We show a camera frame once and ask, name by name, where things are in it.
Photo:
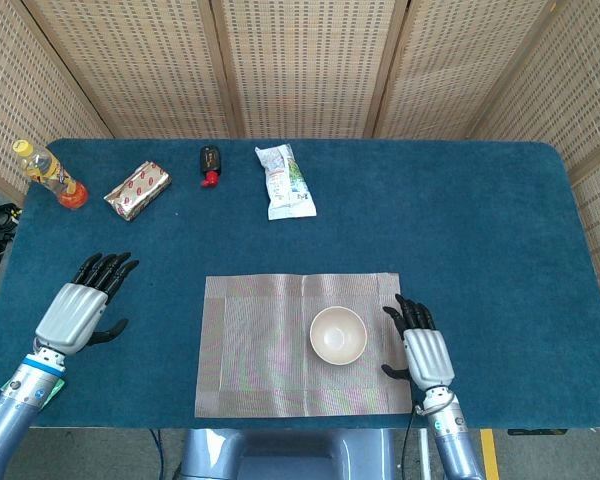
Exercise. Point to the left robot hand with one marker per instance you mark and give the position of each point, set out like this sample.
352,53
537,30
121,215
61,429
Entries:
70,317

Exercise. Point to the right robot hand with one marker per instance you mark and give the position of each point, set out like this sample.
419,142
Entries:
427,357

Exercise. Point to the white bowl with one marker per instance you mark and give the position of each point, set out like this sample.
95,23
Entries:
337,335

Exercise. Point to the brown woven placemat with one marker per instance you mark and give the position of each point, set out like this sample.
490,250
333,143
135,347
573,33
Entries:
260,350

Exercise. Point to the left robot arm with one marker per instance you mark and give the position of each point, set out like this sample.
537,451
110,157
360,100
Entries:
15,405

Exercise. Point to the green tea sachet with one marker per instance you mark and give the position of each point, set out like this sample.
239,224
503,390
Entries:
56,392

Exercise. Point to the white table leg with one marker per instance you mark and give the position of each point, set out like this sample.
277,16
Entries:
424,465

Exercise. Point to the thin black strip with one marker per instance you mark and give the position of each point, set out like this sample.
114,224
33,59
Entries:
530,431

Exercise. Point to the gold snack pack red print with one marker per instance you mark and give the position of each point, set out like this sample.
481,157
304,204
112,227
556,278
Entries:
137,190

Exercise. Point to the yellow-capped orange drink bottle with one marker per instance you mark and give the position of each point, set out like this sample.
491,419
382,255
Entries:
50,172

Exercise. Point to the grey-blue robot torso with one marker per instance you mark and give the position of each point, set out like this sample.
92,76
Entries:
290,455

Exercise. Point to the blue felt table cover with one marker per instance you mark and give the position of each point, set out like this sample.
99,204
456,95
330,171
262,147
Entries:
480,190

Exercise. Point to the black bottle red cap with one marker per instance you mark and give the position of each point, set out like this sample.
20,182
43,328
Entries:
210,162

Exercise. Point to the white crinkled snack bag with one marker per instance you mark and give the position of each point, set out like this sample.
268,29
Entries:
285,185

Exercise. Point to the woven bamboo folding screen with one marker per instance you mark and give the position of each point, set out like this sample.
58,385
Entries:
300,60

